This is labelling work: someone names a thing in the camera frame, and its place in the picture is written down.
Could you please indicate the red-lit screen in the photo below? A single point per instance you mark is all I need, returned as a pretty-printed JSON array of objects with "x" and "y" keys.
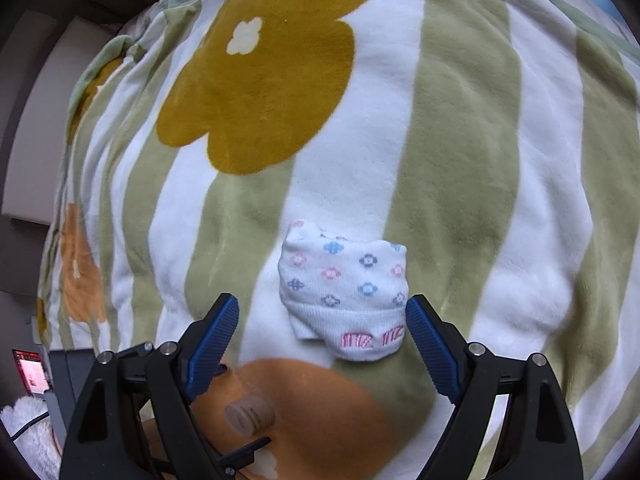
[{"x": 30, "y": 367}]

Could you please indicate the tan round jar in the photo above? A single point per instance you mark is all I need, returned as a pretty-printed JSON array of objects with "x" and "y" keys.
[{"x": 248, "y": 415}]

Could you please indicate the white flower-patterned sock roll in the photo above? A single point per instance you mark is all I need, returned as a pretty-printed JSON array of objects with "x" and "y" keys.
[{"x": 345, "y": 290}]

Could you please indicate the cream padded board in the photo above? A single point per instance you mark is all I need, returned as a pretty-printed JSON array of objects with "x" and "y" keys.
[{"x": 45, "y": 110}]

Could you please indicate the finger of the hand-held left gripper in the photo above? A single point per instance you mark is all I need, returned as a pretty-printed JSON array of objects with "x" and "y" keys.
[
  {"x": 242, "y": 454},
  {"x": 223, "y": 370}
]

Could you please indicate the white fluffy rug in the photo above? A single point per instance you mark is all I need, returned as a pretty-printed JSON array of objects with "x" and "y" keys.
[{"x": 25, "y": 445}]

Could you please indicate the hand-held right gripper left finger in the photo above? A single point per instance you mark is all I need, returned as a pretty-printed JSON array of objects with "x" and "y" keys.
[{"x": 212, "y": 350}]

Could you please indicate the striped flower-print blanket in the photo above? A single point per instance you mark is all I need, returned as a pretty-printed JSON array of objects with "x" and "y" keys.
[{"x": 450, "y": 160}]

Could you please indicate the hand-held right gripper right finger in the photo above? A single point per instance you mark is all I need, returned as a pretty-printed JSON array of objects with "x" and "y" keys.
[{"x": 435, "y": 350}]

